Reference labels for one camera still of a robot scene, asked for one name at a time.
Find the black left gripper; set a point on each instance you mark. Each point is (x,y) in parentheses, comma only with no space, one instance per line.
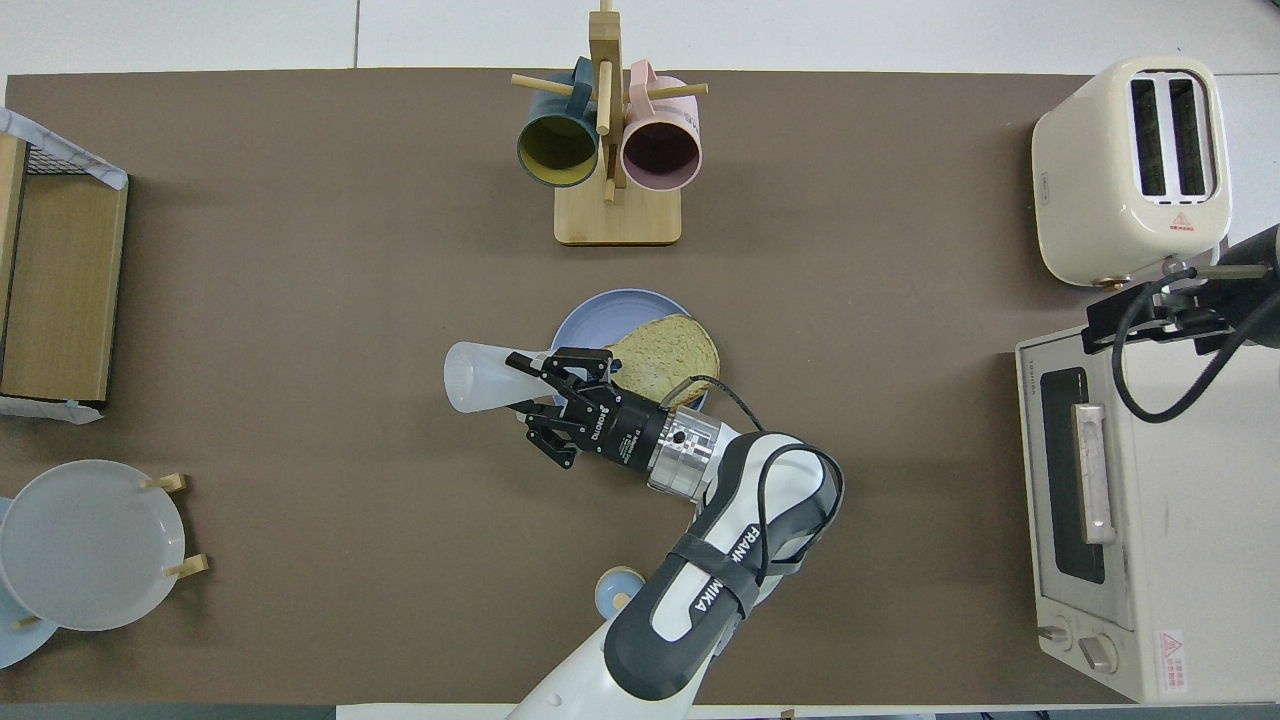
(620,430)

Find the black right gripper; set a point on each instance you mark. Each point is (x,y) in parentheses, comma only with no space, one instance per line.
(1255,290)

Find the squeeze bottle with navy cap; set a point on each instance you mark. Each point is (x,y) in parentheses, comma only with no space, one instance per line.
(480,378)

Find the slice of bread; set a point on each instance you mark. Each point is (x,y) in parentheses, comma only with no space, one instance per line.
(670,355)

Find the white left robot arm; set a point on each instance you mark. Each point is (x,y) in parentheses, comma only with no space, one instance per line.
(720,600)

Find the wooden plate rack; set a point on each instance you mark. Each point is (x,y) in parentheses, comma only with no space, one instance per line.
(178,483)

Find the grey white plate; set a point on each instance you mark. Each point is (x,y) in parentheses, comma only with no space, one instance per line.
(85,545)

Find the light blue plate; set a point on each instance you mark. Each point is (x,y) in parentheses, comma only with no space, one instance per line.
(15,645)

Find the cream toaster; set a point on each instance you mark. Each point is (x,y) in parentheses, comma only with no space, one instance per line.
(1085,190)

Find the wooden mug tree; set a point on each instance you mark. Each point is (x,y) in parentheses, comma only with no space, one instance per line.
(618,222)

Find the white toaster oven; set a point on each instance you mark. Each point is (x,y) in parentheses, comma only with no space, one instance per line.
(1180,560)

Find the dark teal mug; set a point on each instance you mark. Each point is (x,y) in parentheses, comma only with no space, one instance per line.
(556,152)

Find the pink mug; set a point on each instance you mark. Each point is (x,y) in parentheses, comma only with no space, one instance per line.
(660,152)

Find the brown table mat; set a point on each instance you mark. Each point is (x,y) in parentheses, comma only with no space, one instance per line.
(300,300)

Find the wooden box with cloth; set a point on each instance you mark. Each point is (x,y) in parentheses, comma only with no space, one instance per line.
(60,150)

